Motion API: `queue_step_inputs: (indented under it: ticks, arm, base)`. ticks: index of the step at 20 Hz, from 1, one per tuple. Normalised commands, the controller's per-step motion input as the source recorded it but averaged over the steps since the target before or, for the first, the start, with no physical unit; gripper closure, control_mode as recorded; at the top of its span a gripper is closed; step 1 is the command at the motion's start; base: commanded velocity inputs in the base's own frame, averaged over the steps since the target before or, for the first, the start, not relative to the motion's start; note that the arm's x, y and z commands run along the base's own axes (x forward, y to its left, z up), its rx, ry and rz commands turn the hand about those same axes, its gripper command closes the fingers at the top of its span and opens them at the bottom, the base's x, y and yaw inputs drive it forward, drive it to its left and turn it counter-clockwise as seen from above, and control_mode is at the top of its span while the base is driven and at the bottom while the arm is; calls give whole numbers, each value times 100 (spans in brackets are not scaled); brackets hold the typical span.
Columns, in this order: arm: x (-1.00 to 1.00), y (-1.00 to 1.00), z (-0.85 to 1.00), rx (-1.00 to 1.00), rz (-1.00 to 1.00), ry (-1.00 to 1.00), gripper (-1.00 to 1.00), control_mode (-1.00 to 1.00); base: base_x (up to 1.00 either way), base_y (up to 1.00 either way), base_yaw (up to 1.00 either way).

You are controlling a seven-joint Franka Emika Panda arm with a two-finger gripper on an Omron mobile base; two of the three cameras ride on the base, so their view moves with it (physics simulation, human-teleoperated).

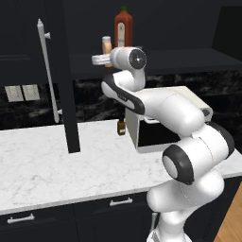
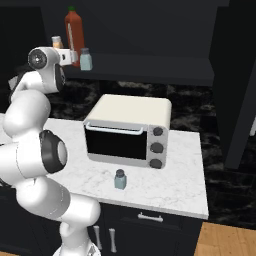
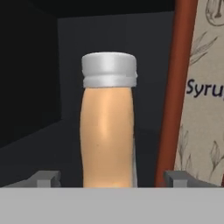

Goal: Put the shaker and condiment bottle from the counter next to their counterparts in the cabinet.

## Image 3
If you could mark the beige shaker with silver cap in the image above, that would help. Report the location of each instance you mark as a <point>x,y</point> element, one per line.
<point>107,122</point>

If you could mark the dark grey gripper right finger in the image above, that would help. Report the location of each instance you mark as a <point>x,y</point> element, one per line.
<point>178,178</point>

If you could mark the red syrup bottle with label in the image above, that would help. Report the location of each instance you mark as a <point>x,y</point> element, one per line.
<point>192,96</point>

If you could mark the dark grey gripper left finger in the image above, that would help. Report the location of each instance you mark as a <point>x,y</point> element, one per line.
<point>43,178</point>

